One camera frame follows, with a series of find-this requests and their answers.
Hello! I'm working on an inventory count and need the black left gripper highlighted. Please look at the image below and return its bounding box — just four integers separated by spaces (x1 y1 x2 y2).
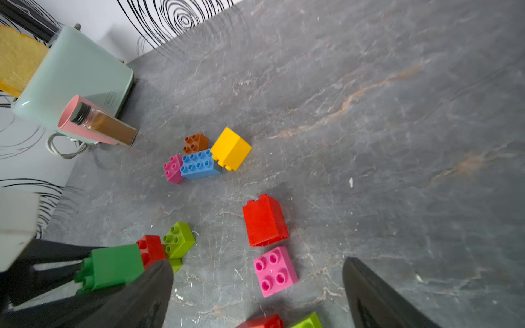
1 239 127 327

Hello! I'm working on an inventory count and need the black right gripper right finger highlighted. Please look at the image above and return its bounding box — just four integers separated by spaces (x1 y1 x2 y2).
343 257 438 327

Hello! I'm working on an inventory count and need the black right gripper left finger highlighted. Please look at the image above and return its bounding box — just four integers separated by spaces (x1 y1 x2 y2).
75 260 174 327

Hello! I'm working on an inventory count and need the dark green lego brick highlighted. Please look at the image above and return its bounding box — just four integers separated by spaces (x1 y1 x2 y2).
74 244 145 295

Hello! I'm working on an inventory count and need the red small lego brick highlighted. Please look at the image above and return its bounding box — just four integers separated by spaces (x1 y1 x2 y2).
136 235 166 270

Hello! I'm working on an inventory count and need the lime long lego brick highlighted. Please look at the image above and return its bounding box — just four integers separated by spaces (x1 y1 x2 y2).
161 222 195 273

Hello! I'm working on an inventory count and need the lime small lego brick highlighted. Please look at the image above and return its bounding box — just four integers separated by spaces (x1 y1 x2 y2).
291 312 323 328

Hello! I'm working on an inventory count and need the pink lego brick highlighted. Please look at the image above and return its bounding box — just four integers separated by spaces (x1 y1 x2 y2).
253 246 299 298
163 154 183 184

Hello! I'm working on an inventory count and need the red tall lego brick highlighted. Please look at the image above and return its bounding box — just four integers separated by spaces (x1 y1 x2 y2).
243 194 289 247

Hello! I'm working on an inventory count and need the blue long lego brick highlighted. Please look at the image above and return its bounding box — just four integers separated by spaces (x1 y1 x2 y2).
180 149 221 179

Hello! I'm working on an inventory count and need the orange lego brick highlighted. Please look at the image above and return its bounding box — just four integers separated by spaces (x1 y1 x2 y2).
183 133 209 155

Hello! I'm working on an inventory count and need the yellow tall lego brick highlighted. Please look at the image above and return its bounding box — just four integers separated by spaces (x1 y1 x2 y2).
211 127 252 171

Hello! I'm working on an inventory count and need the pink plastic cup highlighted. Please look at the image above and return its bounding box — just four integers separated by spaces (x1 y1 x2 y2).
57 95 118 145

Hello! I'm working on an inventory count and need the brown spice jar black lid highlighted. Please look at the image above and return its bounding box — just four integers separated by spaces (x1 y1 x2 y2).
84 110 138 146

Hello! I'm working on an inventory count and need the mint green toaster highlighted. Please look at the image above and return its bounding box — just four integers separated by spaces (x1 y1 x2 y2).
12 27 134 144

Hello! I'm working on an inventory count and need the right toy bread slice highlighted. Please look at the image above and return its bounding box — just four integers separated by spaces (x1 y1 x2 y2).
1 25 49 98

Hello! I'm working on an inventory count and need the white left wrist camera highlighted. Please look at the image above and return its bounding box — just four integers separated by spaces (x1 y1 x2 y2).
0 187 40 272

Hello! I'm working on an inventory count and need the white toaster power cable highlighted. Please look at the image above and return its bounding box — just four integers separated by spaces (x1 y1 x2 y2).
46 132 93 160

